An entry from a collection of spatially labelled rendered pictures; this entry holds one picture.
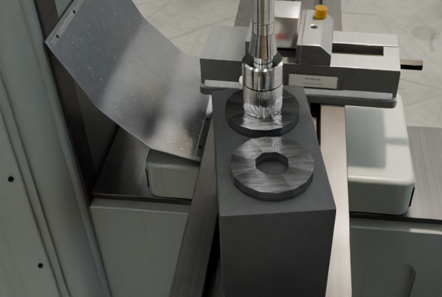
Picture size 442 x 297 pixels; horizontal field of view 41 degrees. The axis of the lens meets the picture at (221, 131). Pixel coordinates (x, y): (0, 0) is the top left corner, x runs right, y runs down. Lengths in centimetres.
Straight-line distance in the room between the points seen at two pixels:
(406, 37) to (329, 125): 215
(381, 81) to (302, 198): 47
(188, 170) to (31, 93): 31
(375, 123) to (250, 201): 63
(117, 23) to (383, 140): 56
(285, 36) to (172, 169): 32
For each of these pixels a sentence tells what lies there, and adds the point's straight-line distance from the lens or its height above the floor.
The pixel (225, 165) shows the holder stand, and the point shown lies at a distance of 65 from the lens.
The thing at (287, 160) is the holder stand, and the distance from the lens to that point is 64.
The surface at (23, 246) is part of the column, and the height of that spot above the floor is 63.
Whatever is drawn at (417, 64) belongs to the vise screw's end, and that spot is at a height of 97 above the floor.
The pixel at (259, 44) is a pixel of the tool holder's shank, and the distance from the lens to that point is 64.
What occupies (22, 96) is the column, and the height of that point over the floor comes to 99.
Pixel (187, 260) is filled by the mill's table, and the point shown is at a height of 92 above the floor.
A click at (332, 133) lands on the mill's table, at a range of 99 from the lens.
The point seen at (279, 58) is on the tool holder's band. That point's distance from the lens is 67.
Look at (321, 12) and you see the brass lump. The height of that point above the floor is 104.
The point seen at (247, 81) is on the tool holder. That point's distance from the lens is 67.
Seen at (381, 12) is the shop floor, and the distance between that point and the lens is 333.
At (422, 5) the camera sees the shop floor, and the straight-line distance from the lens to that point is 345.
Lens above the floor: 155
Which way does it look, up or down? 40 degrees down
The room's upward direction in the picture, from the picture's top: 3 degrees counter-clockwise
